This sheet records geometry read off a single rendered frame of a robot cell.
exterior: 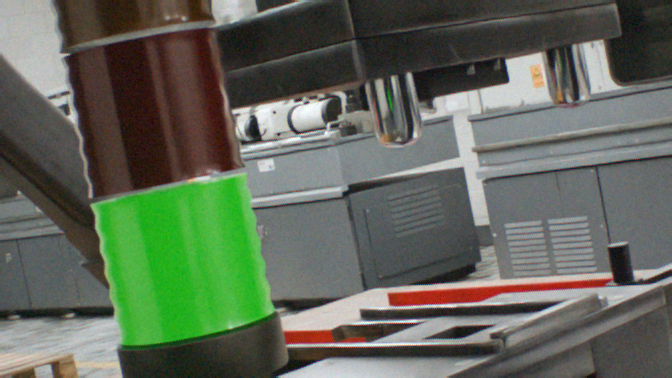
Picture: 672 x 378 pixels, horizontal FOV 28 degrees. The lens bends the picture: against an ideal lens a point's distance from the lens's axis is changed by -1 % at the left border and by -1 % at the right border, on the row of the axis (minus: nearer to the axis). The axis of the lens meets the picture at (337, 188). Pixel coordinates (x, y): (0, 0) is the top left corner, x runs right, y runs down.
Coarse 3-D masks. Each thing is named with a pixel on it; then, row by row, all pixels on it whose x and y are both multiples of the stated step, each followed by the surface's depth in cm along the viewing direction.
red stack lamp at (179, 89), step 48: (96, 48) 30; (144, 48) 30; (192, 48) 31; (96, 96) 30; (144, 96) 30; (192, 96) 31; (96, 144) 31; (144, 144) 30; (192, 144) 31; (240, 144) 32; (96, 192) 31
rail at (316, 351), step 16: (288, 352) 65; (304, 352) 64; (320, 352) 63; (336, 352) 62; (352, 352) 62; (368, 352) 61; (384, 352) 60; (400, 352) 59; (416, 352) 59; (432, 352) 58; (448, 352) 57; (464, 352) 57; (480, 352) 56; (496, 352) 56; (288, 368) 65
